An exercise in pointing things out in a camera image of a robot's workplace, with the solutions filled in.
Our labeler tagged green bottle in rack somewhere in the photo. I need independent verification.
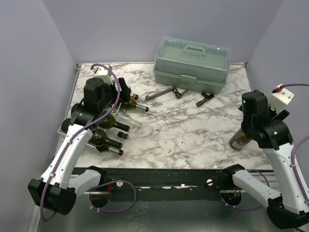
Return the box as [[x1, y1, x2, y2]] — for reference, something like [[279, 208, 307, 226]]
[[96, 145, 124, 156]]

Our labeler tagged clear glass wine bottle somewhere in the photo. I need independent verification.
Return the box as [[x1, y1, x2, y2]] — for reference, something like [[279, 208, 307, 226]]
[[110, 109, 142, 131]]

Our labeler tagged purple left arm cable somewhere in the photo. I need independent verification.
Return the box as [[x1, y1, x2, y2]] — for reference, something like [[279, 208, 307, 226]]
[[40, 63, 137, 222]]

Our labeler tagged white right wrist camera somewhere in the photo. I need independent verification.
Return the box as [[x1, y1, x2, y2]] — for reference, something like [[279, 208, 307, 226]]
[[267, 85, 295, 113]]

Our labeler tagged olive green wine bottle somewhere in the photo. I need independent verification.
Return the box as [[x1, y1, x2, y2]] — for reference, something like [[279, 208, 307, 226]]
[[88, 129, 123, 149]]

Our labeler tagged dark green labelled wine bottle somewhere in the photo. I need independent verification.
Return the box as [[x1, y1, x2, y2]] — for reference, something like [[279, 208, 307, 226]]
[[121, 100, 149, 112]]

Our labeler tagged green plastic toolbox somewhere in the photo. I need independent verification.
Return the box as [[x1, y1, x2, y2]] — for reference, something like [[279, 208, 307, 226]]
[[153, 37, 231, 95]]

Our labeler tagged grey metal rod tool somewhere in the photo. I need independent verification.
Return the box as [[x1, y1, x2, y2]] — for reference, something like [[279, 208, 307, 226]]
[[145, 87, 189, 101]]

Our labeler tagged clear bottle with cork stopper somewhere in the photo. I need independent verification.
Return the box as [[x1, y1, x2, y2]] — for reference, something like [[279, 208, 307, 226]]
[[130, 93, 139, 101]]

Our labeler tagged black metal base rail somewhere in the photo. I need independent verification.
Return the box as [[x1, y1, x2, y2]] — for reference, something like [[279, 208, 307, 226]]
[[72, 166, 244, 201]]

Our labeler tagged black corkscrew tool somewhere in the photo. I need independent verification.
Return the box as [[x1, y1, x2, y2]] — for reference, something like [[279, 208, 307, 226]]
[[196, 92, 215, 107]]

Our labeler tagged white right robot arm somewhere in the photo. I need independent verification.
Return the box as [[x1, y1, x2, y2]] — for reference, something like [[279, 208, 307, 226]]
[[222, 88, 309, 229]]

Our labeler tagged green bottle silver neck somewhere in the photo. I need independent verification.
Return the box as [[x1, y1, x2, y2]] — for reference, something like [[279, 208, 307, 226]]
[[229, 128, 251, 150]]

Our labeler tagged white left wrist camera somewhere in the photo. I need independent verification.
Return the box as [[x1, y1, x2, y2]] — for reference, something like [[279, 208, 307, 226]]
[[92, 66, 114, 85]]

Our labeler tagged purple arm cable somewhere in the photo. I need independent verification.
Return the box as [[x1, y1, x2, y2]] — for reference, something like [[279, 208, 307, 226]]
[[40, 63, 137, 222], [222, 83, 309, 212]]

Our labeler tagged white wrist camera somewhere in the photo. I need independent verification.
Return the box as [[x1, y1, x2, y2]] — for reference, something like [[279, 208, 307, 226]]
[[92, 66, 114, 85], [267, 85, 295, 113]]

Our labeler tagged clear acrylic wine rack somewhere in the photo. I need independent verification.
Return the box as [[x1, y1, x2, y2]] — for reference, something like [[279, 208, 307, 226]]
[[57, 84, 135, 157]]

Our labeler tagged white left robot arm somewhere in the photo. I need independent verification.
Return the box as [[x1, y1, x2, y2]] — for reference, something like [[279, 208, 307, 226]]
[[28, 78, 131, 222]]

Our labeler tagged dark green white-label bottle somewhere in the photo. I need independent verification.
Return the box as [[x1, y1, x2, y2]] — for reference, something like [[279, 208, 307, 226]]
[[99, 115, 130, 132]]

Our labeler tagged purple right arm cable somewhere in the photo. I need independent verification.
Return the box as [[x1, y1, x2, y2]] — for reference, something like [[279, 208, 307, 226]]
[[222, 83, 309, 212]]

